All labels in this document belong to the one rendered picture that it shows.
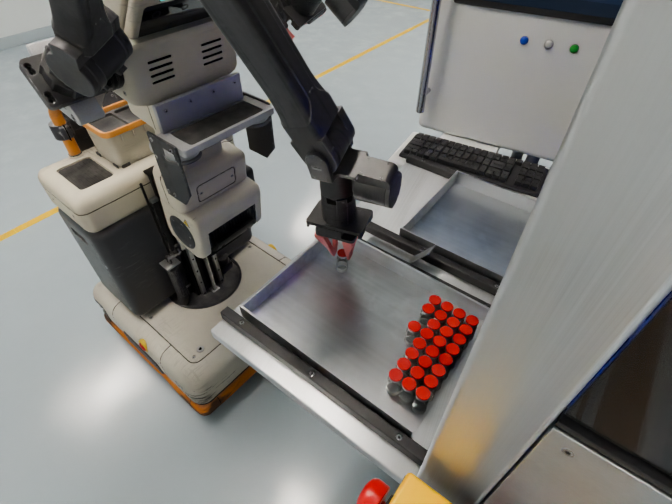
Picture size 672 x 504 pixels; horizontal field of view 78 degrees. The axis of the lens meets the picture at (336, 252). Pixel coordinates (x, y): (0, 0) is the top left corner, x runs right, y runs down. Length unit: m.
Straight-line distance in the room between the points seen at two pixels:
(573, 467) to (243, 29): 0.49
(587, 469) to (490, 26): 1.11
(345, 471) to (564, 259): 1.37
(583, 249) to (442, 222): 0.73
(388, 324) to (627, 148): 0.58
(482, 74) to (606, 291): 1.13
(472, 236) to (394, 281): 0.22
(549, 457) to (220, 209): 0.94
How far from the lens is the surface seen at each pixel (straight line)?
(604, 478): 0.35
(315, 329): 0.72
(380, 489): 0.48
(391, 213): 0.94
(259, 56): 0.52
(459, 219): 0.95
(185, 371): 1.45
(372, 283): 0.78
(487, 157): 1.29
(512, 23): 1.28
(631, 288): 0.23
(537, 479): 0.39
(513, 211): 1.02
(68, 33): 0.74
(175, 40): 0.95
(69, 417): 1.87
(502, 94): 1.33
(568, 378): 0.28
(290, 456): 1.56
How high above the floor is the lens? 1.48
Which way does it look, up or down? 45 degrees down
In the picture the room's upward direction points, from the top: straight up
